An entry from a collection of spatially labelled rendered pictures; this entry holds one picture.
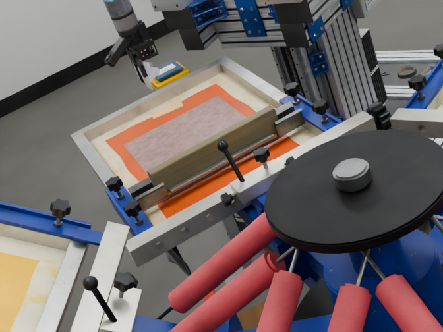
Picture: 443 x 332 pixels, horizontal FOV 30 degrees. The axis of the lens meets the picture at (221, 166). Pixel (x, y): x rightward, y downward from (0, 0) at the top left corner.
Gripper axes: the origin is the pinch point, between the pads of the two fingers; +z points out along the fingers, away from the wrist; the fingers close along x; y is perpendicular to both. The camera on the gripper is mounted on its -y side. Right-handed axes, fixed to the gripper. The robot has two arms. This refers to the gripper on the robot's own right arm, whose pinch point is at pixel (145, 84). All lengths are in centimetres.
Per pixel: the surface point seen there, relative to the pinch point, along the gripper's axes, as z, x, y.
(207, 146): -1, -60, -2
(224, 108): 8.1, -25.8, 15.1
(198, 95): 8.1, -9.2, 12.9
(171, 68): 6.6, 18.1, 13.9
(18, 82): 86, 310, -26
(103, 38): 85, 310, 41
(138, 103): 4.6, -0.8, -4.8
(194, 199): 8, -64, -11
